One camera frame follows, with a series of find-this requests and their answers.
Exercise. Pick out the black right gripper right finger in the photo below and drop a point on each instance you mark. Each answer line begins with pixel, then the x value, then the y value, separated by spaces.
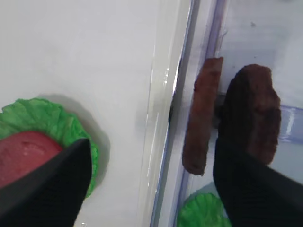
pixel 253 194

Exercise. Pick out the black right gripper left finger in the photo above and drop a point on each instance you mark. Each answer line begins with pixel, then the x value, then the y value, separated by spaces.
pixel 52 195

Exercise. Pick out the brown meat patty front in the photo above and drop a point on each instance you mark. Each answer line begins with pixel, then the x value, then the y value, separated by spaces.
pixel 200 121

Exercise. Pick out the brown meat patty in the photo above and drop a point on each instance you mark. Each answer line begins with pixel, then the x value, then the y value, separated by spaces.
pixel 200 121
pixel 250 114

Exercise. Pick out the green lettuce leaf right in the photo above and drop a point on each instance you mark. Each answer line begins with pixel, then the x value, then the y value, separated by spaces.
pixel 202 210

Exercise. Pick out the red tomato slice on tray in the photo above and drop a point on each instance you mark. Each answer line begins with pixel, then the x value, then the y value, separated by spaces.
pixel 22 153

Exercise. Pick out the brown meat patty rear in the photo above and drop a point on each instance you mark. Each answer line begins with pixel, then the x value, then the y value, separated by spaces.
pixel 250 114

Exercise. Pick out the green lettuce on tray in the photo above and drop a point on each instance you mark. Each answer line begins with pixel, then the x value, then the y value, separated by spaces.
pixel 51 119

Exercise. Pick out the white rectangular tray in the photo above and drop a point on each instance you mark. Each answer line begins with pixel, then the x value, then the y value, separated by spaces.
pixel 112 63

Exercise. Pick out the clear patty holder rail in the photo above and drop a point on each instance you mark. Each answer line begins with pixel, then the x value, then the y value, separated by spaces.
pixel 291 129

